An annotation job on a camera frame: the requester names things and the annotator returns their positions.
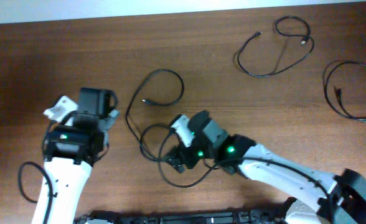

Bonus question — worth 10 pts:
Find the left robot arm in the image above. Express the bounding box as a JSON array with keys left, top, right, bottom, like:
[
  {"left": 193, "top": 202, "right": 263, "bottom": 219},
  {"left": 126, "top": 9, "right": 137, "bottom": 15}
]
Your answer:
[{"left": 32, "top": 88, "right": 119, "bottom": 223}]

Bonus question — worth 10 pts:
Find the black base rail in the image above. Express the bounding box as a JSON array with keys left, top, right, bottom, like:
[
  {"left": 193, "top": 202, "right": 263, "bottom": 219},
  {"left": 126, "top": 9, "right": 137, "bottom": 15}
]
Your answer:
[{"left": 73, "top": 209, "right": 286, "bottom": 224}]

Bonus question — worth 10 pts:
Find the black USB cable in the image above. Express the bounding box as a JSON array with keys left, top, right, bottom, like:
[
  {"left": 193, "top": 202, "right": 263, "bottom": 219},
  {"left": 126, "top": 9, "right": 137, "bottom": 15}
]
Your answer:
[
  {"left": 233, "top": 15, "right": 315, "bottom": 78},
  {"left": 322, "top": 60, "right": 366, "bottom": 123},
  {"left": 125, "top": 68, "right": 185, "bottom": 162}
]

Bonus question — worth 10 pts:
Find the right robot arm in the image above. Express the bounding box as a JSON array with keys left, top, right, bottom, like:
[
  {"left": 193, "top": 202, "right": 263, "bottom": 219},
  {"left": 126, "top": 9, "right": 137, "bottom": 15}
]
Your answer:
[{"left": 161, "top": 110, "right": 366, "bottom": 223}]

